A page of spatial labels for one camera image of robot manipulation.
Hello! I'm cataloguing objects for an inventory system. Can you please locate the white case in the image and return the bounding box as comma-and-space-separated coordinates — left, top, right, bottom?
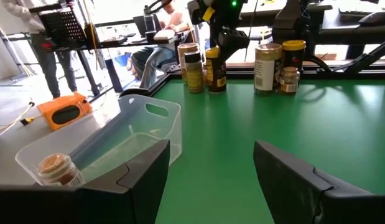
153, 29, 176, 41

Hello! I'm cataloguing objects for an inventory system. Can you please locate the dark drink bottle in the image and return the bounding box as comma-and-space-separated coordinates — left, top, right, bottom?
143, 4, 158, 43

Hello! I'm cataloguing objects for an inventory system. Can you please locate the black computer mouse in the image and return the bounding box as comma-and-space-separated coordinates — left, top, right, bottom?
358, 11, 385, 27

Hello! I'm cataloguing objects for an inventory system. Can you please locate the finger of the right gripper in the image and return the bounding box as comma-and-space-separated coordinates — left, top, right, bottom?
218, 46, 230, 63
225, 47, 241, 63

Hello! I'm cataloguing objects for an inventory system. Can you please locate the black perforated metal stand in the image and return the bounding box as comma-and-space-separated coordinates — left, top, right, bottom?
29, 1, 101, 97

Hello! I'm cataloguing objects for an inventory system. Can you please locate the clear plastic bin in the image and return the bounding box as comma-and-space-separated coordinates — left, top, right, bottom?
14, 93, 183, 187

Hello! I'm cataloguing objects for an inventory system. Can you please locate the yellow lid spice jar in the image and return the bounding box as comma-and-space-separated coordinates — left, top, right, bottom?
205, 46, 227, 94
282, 39, 307, 78

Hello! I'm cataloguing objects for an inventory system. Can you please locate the black computer desk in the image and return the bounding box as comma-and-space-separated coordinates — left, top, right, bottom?
316, 0, 385, 44

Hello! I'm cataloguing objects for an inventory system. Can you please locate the yellow power cable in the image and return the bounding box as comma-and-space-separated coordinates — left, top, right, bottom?
0, 101, 36, 135

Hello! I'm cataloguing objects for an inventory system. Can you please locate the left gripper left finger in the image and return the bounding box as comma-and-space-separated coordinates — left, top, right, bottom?
0, 139, 171, 224

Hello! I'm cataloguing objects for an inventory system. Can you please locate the black aluminium table frame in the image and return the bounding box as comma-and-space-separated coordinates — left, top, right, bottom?
147, 63, 385, 98

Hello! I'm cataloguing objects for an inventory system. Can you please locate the person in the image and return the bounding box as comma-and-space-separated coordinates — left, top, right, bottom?
1, 0, 78, 99
129, 0, 196, 90

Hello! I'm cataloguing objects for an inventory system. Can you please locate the black office desk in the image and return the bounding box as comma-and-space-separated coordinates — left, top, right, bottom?
95, 29, 188, 94

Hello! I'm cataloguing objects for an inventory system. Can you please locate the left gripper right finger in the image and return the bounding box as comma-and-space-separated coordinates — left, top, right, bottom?
253, 139, 385, 224

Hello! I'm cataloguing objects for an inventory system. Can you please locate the small cork lid glass jar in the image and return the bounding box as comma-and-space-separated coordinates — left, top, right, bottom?
37, 152, 86, 189
279, 66, 301, 95

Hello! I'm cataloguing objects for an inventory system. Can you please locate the orange box black window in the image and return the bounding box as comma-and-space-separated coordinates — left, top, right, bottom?
36, 91, 93, 131

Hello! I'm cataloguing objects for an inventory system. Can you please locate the black keyboard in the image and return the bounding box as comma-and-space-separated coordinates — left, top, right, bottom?
338, 6, 375, 22

